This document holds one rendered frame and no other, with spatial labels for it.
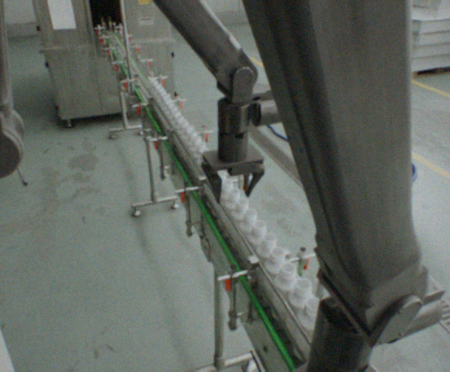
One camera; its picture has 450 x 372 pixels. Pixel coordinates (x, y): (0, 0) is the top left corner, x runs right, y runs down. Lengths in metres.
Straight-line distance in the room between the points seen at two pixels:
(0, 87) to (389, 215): 0.51
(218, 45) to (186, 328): 1.91
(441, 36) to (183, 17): 6.58
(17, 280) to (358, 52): 2.80
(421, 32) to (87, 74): 4.64
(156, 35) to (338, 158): 4.51
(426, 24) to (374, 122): 6.62
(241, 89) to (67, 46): 4.01
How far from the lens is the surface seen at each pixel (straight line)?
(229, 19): 10.84
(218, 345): 1.95
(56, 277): 2.81
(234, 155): 0.71
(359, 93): 0.18
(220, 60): 0.64
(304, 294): 0.95
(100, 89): 4.73
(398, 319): 0.36
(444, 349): 2.55
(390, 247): 0.29
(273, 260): 1.02
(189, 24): 0.62
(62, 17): 4.54
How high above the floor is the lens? 1.83
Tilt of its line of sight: 32 degrees down
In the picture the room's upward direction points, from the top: straight up
